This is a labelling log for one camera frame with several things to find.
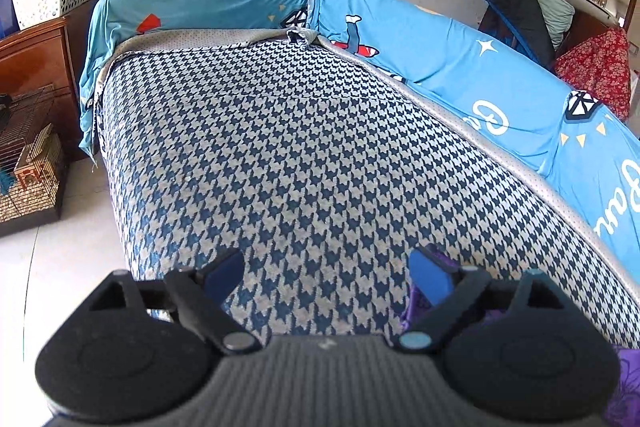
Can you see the wooden cabinet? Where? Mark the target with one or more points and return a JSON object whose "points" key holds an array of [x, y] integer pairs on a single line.
{"points": [[35, 57]]}

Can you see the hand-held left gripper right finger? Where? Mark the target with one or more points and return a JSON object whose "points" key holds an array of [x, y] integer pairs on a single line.
{"points": [[430, 277]]}

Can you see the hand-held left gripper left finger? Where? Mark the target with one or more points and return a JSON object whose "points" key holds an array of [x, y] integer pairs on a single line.
{"points": [[225, 274]]}

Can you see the houndstooth sofa seat cover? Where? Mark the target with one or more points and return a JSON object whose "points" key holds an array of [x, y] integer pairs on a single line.
{"points": [[300, 147]]}

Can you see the pale green pillow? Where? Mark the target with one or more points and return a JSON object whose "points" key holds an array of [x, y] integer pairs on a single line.
{"points": [[555, 7]]}

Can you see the blue bag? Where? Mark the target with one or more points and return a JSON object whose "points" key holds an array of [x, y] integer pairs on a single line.
{"points": [[6, 7]]}

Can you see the blue printed sofa cover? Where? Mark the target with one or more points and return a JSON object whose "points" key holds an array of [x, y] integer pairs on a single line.
{"points": [[440, 52]]}

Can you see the purple floral garment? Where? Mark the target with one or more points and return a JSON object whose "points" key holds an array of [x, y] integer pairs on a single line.
{"points": [[625, 387]]}

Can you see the red floral cloth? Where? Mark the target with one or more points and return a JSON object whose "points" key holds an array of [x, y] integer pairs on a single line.
{"points": [[595, 72]]}

